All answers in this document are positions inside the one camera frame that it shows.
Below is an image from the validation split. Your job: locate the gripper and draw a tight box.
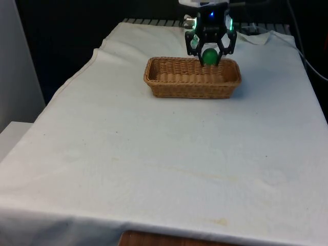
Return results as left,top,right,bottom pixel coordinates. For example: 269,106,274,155
184,6,237,68

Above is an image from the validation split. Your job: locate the green ball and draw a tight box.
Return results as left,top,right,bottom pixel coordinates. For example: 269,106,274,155
201,48,219,65

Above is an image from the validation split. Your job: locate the brown wicker basket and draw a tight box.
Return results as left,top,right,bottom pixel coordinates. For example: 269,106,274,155
143,56,242,100

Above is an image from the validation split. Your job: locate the pale locker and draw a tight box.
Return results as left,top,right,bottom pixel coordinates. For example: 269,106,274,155
0,0,47,134

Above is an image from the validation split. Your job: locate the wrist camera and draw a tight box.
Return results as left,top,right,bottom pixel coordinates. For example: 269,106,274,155
178,0,228,8

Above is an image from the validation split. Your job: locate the grey cable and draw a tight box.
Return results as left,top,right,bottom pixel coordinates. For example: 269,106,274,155
291,0,328,80

